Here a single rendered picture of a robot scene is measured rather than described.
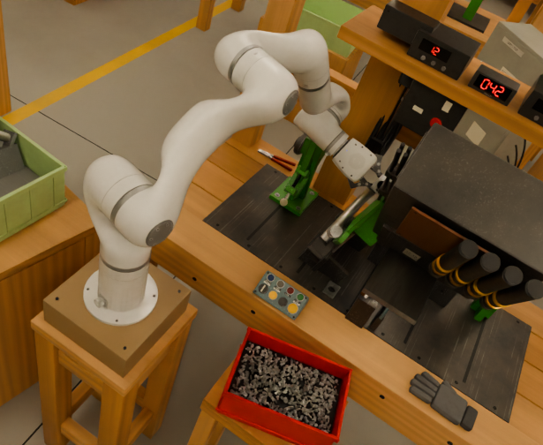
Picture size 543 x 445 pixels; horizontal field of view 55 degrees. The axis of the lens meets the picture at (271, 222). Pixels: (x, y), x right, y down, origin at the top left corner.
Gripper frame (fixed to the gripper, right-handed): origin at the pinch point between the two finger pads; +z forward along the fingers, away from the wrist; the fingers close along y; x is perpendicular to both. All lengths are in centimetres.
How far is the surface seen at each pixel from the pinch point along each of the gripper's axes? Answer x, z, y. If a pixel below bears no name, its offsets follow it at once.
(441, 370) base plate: -1, 52, -27
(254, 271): 5.0, -8.4, -45.2
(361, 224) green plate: -4.2, 4.3, -12.6
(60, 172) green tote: 4, -73, -64
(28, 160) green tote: 14, -87, -71
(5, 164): 8, -89, -76
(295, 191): 22.5, -16.7, -17.8
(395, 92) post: 9.1, -15.0, 25.8
